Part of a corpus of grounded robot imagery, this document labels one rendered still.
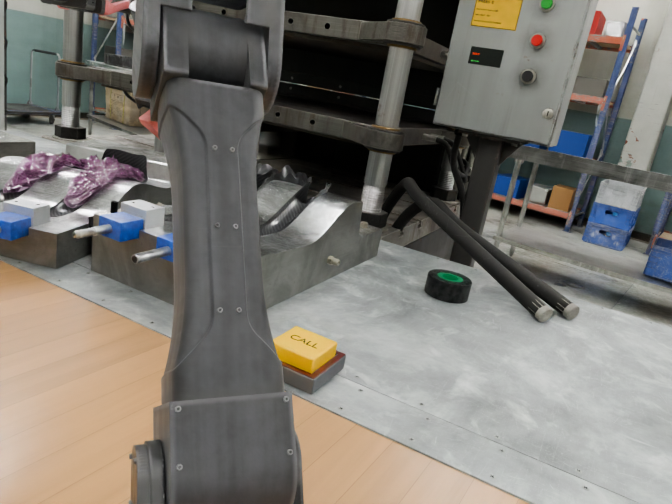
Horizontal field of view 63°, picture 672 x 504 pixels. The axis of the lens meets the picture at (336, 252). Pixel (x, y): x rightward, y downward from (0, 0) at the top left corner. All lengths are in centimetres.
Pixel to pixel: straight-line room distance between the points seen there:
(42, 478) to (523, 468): 43
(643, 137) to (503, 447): 636
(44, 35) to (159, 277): 787
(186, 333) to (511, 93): 122
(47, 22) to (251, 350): 836
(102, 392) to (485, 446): 39
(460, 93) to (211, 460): 127
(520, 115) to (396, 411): 96
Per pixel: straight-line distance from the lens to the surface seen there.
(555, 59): 143
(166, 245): 74
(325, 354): 65
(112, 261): 87
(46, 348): 70
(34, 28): 854
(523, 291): 103
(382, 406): 63
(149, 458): 31
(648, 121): 690
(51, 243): 90
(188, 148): 35
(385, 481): 54
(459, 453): 60
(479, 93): 146
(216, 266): 32
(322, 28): 157
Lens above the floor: 113
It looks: 17 degrees down
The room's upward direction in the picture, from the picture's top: 10 degrees clockwise
